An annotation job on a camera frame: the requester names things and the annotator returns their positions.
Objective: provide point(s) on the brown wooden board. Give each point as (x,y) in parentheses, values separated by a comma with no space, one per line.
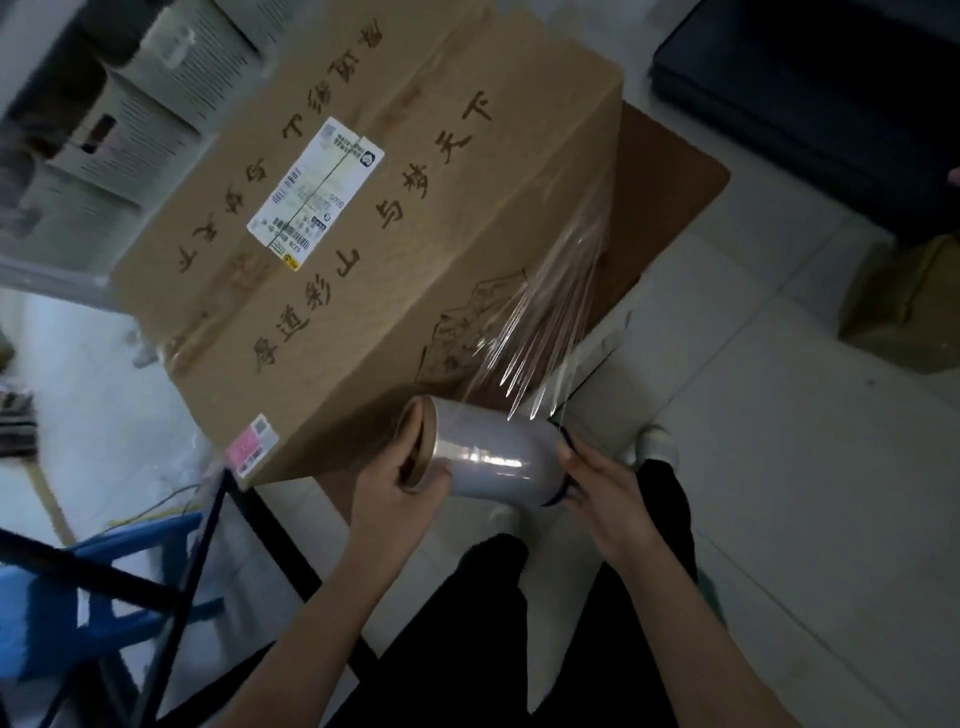
(660,195)

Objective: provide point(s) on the stretch film roll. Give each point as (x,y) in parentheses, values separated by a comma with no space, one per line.
(495,457)

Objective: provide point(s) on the person's right forearm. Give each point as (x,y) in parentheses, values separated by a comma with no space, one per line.
(712,652)

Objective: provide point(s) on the person's left forearm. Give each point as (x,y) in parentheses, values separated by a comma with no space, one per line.
(300,652)

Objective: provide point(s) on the blue plastic stool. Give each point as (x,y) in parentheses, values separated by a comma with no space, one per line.
(45,630)

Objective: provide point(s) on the white rack basket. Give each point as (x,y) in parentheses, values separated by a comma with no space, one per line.
(135,142)
(187,67)
(75,225)

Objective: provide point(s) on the person's white shoe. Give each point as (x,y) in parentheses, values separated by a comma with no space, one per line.
(508,520)
(657,446)

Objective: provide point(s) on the person's right white shoe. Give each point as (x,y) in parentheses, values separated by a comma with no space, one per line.
(657,446)

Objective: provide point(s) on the person's right hand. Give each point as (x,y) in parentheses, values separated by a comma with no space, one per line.
(615,510)

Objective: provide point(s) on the black metal table frame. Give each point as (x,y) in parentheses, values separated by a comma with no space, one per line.
(90,576)

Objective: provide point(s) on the brown cardboard box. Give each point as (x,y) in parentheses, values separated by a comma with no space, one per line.
(337,262)

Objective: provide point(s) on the person's left hand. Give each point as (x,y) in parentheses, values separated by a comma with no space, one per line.
(386,510)

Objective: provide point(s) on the person's left white shoe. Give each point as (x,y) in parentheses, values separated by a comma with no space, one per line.
(508,520)

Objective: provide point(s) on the dark low cabinet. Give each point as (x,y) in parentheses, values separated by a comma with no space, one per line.
(810,112)

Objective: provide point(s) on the white storage rack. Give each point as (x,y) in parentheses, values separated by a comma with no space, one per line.
(45,281)

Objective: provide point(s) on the person's black trousers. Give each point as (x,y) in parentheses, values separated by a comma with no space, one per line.
(465,645)

